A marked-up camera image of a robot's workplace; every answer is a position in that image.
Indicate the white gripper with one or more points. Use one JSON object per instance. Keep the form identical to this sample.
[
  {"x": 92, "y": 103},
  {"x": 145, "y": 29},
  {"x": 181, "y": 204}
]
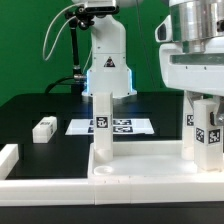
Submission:
[{"x": 202, "y": 73}]

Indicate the white desk top tray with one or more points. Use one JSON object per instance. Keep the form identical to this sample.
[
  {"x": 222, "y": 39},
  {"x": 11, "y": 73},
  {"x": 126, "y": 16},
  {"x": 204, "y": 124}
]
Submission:
[{"x": 147, "y": 158}]

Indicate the white front fence bar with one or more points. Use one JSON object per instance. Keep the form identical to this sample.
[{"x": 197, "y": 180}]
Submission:
[{"x": 195, "y": 188}]

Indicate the white fence bar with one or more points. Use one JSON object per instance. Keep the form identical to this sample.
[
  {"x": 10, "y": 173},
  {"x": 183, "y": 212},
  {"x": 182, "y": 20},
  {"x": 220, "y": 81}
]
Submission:
[
  {"x": 195, "y": 188},
  {"x": 9, "y": 156}
]

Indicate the white left fence bar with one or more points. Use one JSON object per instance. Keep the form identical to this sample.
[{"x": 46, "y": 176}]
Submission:
[{"x": 9, "y": 156}]

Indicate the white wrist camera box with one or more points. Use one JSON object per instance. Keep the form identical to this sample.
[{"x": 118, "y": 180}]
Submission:
[{"x": 163, "y": 32}]

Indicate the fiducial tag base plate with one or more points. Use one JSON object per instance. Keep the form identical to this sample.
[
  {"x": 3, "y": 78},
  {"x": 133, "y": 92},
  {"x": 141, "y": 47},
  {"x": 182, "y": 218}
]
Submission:
[{"x": 120, "y": 127}]

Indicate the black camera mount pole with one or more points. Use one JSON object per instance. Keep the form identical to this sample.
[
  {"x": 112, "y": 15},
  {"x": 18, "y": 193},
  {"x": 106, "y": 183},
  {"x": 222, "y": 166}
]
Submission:
[{"x": 77, "y": 86}]

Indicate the black camera on pole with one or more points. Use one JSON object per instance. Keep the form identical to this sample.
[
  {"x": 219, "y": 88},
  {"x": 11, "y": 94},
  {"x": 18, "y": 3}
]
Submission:
[{"x": 100, "y": 6}]

